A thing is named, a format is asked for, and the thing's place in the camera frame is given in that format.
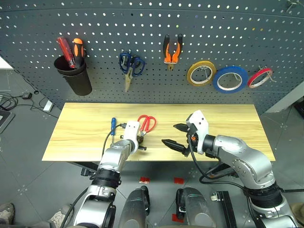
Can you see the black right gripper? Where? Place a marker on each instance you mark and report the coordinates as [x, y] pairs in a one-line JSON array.
[[192, 142]]

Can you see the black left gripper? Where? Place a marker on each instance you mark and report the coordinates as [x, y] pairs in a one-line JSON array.
[[141, 142]]

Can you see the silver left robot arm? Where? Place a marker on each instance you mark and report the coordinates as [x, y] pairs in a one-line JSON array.
[[114, 156]]

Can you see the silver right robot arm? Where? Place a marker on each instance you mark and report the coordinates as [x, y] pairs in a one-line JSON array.
[[247, 164]]

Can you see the yellow tape roll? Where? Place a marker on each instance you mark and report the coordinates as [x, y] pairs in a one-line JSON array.
[[190, 77]]

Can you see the blue tape roll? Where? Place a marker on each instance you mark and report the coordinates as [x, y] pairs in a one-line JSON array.
[[219, 86]]

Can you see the metal pegboard hook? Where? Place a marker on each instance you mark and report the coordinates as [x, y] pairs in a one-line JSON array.
[[291, 4], [235, 77], [270, 75], [206, 71]]

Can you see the red tape roll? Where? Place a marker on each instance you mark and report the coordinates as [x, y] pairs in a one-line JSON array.
[[259, 76]]

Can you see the grey perforated pegboard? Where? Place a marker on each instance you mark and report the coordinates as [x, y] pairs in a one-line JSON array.
[[152, 28]]

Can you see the red floor marker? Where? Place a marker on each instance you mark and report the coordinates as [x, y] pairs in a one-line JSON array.
[[179, 180], [177, 218], [144, 179]]

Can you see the metal pliers hook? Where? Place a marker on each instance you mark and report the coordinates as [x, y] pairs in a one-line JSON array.
[[170, 62]]

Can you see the dark rounded right robot leg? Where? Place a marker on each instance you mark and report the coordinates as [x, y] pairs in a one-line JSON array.
[[197, 209]]

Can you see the dark rounded robot leg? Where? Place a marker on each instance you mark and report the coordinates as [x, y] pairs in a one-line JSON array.
[[134, 209], [197, 209]]

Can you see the dark rounded left robot leg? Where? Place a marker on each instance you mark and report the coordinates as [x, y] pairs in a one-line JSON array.
[[134, 209]]

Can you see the metal scissors hook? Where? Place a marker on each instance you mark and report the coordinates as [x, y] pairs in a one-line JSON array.
[[126, 58]]

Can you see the orange and black pliers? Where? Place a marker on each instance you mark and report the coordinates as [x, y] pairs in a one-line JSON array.
[[172, 55]]

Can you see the black holder cup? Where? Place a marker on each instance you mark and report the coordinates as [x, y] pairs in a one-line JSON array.
[[78, 80]]

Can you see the orange and black screwdriver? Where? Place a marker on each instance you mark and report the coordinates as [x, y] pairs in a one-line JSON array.
[[78, 51]]

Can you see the grey shoe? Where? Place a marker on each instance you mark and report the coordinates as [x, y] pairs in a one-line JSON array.
[[6, 212], [60, 215]]

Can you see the black power adapter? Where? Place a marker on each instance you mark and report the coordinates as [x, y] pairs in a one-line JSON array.
[[26, 96]]

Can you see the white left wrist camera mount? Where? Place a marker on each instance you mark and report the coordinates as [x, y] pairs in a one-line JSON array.
[[131, 130]]

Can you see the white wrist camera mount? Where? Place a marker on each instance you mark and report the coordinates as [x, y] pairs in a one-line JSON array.
[[131, 130], [202, 123]]

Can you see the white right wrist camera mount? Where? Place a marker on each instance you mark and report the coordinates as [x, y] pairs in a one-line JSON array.
[[202, 123]]

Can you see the black table frame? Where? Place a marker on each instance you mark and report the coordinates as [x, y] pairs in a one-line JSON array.
[[85, 167]]

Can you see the black metal floor frame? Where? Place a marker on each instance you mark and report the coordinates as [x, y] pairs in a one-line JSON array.
[[225, 206]]

